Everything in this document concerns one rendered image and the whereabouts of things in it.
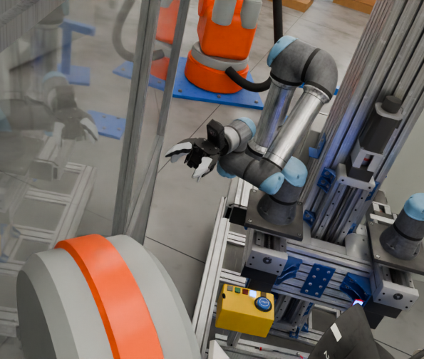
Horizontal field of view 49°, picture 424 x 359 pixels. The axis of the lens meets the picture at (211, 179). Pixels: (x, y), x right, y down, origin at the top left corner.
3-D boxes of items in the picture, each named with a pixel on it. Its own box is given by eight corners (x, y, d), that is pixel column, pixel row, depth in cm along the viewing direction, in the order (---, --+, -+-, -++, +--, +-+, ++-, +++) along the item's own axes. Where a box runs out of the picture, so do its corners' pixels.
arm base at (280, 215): (258, 195, 189) (265, 176, 183) (294, 205, 189) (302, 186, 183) (255, 219, 177) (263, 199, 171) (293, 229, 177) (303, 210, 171)
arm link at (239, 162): (238, 188, 149) (247, 160, 142) (209, 171, 153) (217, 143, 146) (250, 178, 155) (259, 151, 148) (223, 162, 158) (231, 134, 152)
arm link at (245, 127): (254, 144, 151) (261, 122, 146) (235, 157, 143) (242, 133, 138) (233, 133, 153) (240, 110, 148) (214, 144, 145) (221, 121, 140)
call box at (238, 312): (213, 330, 142) (221, 308, 136) (216, 303, 150) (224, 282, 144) (264, 341, 143) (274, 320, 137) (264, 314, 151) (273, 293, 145)
